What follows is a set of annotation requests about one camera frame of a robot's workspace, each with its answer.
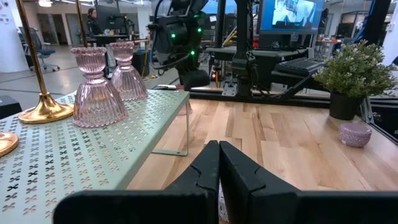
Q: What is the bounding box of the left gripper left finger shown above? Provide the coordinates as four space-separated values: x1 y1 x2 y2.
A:
52 140 221 224

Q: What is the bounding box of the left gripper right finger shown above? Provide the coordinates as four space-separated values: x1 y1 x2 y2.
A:
220 141 398 224

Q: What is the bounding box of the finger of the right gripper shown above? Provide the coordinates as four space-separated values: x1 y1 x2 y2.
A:
179 73 195 91
192 70 211 90

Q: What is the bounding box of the lavender grey speckled tin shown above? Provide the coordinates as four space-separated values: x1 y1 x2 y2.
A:
217 182 231 223

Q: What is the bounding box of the pink ribbed glass candle holder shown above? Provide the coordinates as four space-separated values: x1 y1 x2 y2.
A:
108 42 149 102
70 46 129 129

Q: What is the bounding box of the gold metal candlestick holder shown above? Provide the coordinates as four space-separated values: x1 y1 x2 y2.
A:
0 131 20 158
74 0 89 48
15 0 75 124

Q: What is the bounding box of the dark background monitor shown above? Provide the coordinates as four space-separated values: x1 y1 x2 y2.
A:
95 4 122 32

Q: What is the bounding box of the black computer keyboard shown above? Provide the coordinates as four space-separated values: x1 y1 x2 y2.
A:
275 57 327 77

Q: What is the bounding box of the person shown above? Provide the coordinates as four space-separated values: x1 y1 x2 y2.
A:
86 7 103 37

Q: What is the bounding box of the grey computer monitor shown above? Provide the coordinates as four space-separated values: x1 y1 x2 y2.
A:
257 0 324 35

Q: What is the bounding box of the purple round tin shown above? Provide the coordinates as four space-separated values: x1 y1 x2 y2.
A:
338 123 373 148

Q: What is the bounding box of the green perforated metal shelf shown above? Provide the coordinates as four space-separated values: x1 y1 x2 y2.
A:
0 89 191 224

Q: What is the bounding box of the office chair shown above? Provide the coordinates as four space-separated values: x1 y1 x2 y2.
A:
18 26 60 72

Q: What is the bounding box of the potted green plant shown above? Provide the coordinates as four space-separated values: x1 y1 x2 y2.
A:
312 39 397 121

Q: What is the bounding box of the black gantry post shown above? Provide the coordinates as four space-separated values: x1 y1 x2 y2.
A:
231 0 261 99

